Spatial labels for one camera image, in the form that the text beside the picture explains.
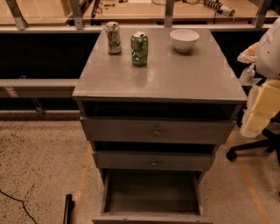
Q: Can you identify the grey middle drawer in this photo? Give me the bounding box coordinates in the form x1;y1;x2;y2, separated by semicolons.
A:
93;151;215;172

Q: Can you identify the white and green soda can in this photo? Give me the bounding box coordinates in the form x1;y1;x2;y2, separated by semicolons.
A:
105;21;122;54

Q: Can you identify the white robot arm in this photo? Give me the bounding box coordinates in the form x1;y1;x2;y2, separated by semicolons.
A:
237;18;280;137

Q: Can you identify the black floor cable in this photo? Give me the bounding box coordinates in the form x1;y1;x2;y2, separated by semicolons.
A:
0;189;38;224

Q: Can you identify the white power strip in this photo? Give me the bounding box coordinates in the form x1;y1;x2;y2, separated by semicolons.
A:
203;0;235;17

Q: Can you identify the grey wooden drawer cabinet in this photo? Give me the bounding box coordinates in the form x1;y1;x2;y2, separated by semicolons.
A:
72;27;249;224

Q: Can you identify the black bar on floor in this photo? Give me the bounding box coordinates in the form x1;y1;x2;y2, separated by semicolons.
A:
63;194;74;224

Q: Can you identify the white bowl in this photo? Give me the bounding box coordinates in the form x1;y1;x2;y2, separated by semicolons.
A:
170;29;200;53

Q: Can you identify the clear sanitizer pump bottle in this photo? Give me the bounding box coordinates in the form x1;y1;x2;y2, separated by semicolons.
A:
239;63;256;84

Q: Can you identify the black office chair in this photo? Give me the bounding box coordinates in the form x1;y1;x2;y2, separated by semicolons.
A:
226;110;280;166

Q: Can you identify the grey metal railing frame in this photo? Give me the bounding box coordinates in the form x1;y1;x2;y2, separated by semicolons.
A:
0;0;279;113

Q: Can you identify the grey top drawer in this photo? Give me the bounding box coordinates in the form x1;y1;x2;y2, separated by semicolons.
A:
80;116;235;144

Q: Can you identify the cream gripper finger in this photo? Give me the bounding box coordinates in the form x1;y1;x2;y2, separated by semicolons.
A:
237;42;258;64
240;79;280;138

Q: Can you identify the grey open bottom drawer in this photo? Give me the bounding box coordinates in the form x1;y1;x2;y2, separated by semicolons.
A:
92;170;214;224

